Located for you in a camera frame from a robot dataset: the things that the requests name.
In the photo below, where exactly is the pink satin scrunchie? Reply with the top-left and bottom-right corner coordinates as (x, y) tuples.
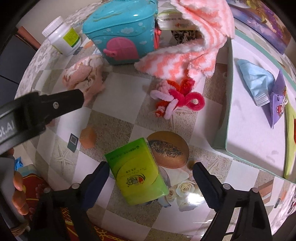
(62, 55), (104, 106)

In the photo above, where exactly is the green microfiber cloth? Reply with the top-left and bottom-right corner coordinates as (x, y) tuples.
(283, 95), (295, 183)

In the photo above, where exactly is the purple baby wipes pack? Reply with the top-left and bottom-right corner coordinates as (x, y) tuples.
(263, 70), (288, 128)

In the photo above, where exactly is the red pink pipe cleaner flower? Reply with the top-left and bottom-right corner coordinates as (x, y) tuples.
(149, 78), (205, 120)

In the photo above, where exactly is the blue face mask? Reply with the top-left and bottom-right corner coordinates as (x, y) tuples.
(237, 59), (275, 107)

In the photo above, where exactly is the pink white striped fluffy towel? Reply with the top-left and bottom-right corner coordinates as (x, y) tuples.
(134, 1), (235, 82)

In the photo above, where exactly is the leopard print scrunchie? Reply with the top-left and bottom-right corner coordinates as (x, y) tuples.
(171, 30), (202, 44)

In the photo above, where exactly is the person left hand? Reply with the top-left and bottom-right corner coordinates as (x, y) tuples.
(6, 148), (30, 216)

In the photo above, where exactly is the teal rimmed white tray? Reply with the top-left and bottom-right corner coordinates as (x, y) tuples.
(211, 30), (295, 178)

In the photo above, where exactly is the white pill bottle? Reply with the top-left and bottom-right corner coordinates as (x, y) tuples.
(42, 16), (82, 56)

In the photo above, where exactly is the teal plastic toy box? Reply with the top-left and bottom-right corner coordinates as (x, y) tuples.
(82, 0), (161, 65)

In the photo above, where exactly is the flower painting canvas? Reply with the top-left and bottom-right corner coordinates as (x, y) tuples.
(227, 0), (292, 54)

